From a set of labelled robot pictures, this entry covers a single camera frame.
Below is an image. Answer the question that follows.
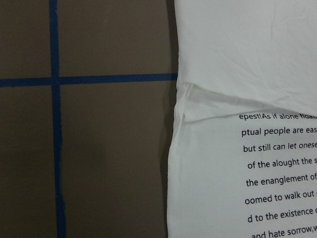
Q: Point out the white long-sleeve printed shirt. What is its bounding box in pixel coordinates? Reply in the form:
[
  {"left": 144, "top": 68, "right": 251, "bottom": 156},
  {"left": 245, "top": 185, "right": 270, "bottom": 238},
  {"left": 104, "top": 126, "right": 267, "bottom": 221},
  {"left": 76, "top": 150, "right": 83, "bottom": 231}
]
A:
[{"left": 167, "top": 0, "right": 317, "bottom": 238}]

